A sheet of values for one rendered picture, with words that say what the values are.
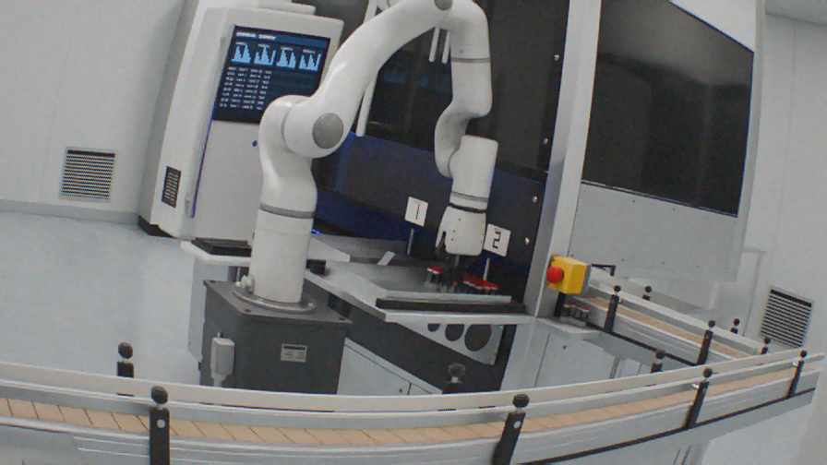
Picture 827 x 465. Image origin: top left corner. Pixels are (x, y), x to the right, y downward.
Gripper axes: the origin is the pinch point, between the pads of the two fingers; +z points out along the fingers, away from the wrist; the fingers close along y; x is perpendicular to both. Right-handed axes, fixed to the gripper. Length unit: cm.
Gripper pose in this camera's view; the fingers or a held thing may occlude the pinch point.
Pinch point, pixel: (454, 275)
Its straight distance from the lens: 228.9
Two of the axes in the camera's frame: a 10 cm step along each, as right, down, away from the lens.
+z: -1.9, 9.7, 1.3
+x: 5.5, 2.1, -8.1
